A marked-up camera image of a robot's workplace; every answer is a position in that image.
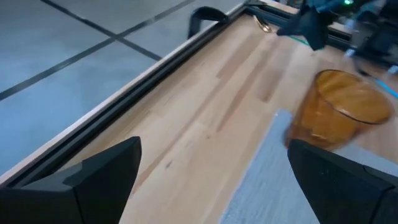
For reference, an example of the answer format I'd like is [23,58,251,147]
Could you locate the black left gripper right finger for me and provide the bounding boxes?
[287,138,398,224]

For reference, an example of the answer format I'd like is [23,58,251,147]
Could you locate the amber translucent plastic cup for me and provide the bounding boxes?
[284,69,395,151]

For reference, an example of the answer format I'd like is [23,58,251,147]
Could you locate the green cable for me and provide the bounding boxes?
[288,35,324,51]

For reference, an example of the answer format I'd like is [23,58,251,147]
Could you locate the light grey woven placemat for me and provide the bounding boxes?
[219,108,398,224]

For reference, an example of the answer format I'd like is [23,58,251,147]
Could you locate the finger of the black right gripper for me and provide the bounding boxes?
[275,12,312,37]
[303,9,331,52]

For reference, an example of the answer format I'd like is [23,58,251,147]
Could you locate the black curved strap handle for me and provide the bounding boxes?
[187,6,230,40]

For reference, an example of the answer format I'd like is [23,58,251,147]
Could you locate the gold metal utensil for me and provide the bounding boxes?
[252,14,273,34]

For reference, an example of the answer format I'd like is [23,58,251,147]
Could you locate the blue tape strip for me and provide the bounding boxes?
[374,78,398,100]

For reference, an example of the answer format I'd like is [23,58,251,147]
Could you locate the black aluminium table edge frame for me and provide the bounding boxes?
[0,0,354,189]

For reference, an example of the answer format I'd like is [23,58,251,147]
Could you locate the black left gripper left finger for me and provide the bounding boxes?
[0,136,142,224]

